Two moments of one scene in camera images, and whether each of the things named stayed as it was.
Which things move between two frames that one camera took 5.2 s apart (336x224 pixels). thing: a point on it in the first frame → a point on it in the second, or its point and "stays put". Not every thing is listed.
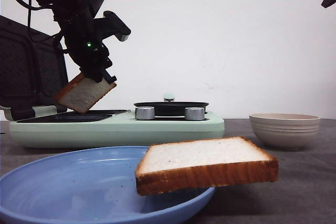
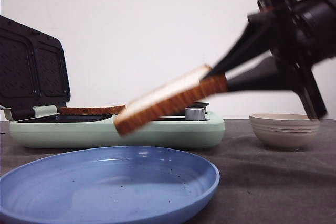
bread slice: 196,163 → 189,87
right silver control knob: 194,114 stays put
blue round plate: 90,185 stays put
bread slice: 82,94 → 116,109
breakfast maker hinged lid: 33,68 stays put
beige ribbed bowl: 286,132 stays put
